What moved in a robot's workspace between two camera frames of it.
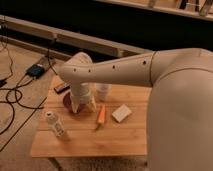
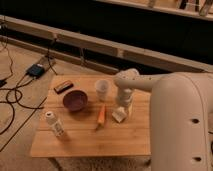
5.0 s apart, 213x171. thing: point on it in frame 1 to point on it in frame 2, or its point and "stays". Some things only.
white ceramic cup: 102,91 stays
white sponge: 121,113 stays
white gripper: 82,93 to 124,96
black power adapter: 35,70 stays
